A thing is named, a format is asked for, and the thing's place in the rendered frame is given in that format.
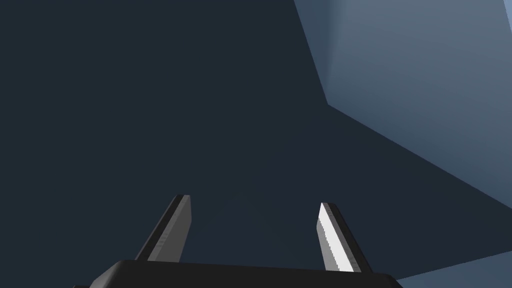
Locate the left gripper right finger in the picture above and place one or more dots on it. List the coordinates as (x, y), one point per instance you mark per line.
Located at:
(338, 244)

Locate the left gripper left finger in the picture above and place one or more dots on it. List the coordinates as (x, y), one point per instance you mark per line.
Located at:
(170, 234)

